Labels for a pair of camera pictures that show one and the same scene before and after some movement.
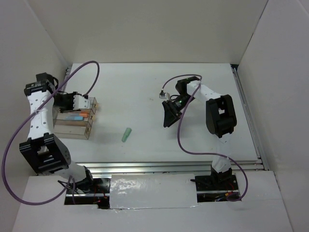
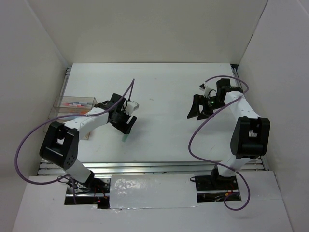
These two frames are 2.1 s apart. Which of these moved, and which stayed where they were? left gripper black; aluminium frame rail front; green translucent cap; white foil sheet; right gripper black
Moved: right gripper black; left gripper black
Stayed: green translucent cap; white foil sheet; aluminium frame rail front
